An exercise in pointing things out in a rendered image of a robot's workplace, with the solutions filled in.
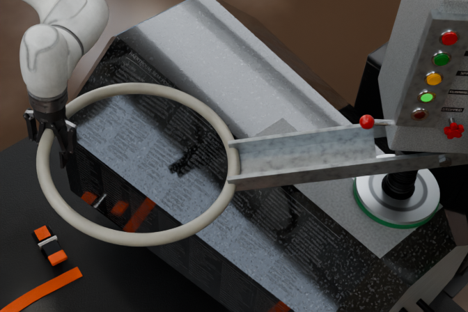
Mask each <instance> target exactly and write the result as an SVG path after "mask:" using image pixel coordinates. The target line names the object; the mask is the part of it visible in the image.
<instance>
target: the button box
mask: <svg viewBox="0 0 468 312"><path fill-rule="evenodd" d="M448 30H455V31H457V32H458V33H459V34H460V39H459V41H457V42H456V43H455V44H453V45H442V44H441V43H440V42H439V36H440V35H441V34H442V33H443V32H445V31H448ZM467 47H468V14H459V13H442V12H439V11H438V10H437V9H431V10H430V12H429V15H428V18H427V21H426V25H425V27H424V30H423V33H422V35H421V39H420V41H419V45H418V47H417V50H416V54H415V56H414V60H413V61H412V65H411V68H410V70H409V74H408V76H407V80H406V82H405V86H404V88H403V91H402V94H401V97H400V100H399V103H398V106H397V109H396V112H395V114H394V120H395V124H396V126H410V127H434V126H435V124H436V122H437V119H438V117H439V114H440V112H441V110H442V107H443V105H444V102H445V100H446V97H447V95H448V93H449V91H450V88H451V85H452V83H453V80H454V79H455V76H456V73H457V71H458V68H459V67H460V64H461V62H462V59H463V56H464V55H465V52H466V50H467ZM437 52H448V53H450V54H451V61H450V62H449V63H448V64H446V65H443V66H436V65H433V64H432V62H431V58H432V56H433V55H434V54H436V53H437ZM430 72H440V73H442V74H443V76H444V79H443V81H442V82H441V83H439V84H437V85H434V86H431V85H427V84H426V83H425V82H424V77H425V76H426V75H427V74H428V73H430ZM423 91H433V92H435V93H436V98H435V100H434V101H432V102H431V103H427V104H423V103H420V102H419V101H418V100H417V96H418V94H419V93H421V92H423ZM416 109H427V110H428V111H429V116H428V117H427V118H426V119H425V120H420V121H417V120H413V119H412V118H411V113H412V112H413V111H414V110H416Z"/></svg>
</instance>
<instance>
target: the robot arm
mask: <svg viewBox="0 0 468 312"><path fill-rule="evenodd" d="M22 1H25V2H26V3H28V4H29V5H30V6H32V7H33V8H34V9H35V10H36V11H37V13H38V14H39V17H40V24H37V25H34V26H32V27H30V28H29V29H27V30H26V32H25V33H24V35H23V38H22V41H21V45H20V50H19V61H20V67H21V72H22V77H23V80H24V82H25V84H26V89H27V92H28V97H29V103H30V105H31V106H32V107H33V111H32V109H31V108H27V110H26V111H25V112H24V114H23V117H24V119H25V120H26V125H27V130H28V134H29V140H30V141H35V142H36V143H37V145H39V143H40V139H41V136H42V134H43V132H44V131H45V128H49V129H51V130H53V133H54V134H55V135H56V137H57V139H58V142H59V144H60V147H61V149H60V151H59V158H60V165H61V169H64V167H65V165H66V164H67V162H68V158H69V156H70V153H73V152H74V151H75V148H76V147H77V126H78V123H77V122H74V123H71V122H70V121H68V118H67V117H66V115H65V113H66V108H65V104H66V102H67V101H68V83H67V81H68V80H69V78H71V75H72V72H73V70H74V68H75V66H76V65H77V63H78V62H79V60H80V59H81V57H82V56H83V55H84V54H85V53H87V52H88V51H89V50H90V49H91V48H92V47H93V46H94V44H95V43H96V42H97V41H98V39H99V38H100V36H101V35H102V32H103V31H104V28H105V26H106V25H107V22H108V19H109V8H108V5H107V3H106V1H105V0H22ZM36 120H37V121H38V122H39V123H40V125H39V128H38V129H39V131H37V126H36ZM65 125H66V126H67V131H68V136H67V134H66V133H65V129H64V126H65Z"/></svg>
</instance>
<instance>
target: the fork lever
mask: <svg viewBox="0 0 468 312"><path fill-rule="evenodd" d="M386 136H387V133H386V128H385V126H375V125H374V126H373V127H372V128H370V129H369V130H365V129H363V128H362V127H361V126H360V124H355V125H344V126H339V127H328V128H323V129H317V130H307V131H301V132H291V133H285V134H275V135H269V136H259V137H254V138H248V139H238V140H232V141H228V147H229V148H236V149H238V152H239V156H240V174H239V175H233V176H227V182H228V184H234V185H236V186H237V189H236V190H235V191H243V190H249V189H260V188H267V187H278V186H284V185H296V184H302V183H308V182H320V181H326V180H338V179H344V178H356V177H362V176H373V175H379V174H385V173H397V172H403V171H415V170H421V169H433V168H439V167H445V168H446V167H448V166H457V165H463V164H468V159H467V155H468V154H461V153H432V152H427V153H417V154H410V155H399V156H393V157H382V158H377V155H376V150H375V141H374V138H380V137H386Z"/></svg>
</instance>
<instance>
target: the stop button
mask: <svg viewBox="0 0 468 312"><path fill-rule="evenodd" d="M457 39H458V37H457V36H456V34H454V33H447V34H446V35H444V36H443V38H442V42H443V43H444V44H445V45H452V44H454V43H455V42H456V41H457Z"/></svg>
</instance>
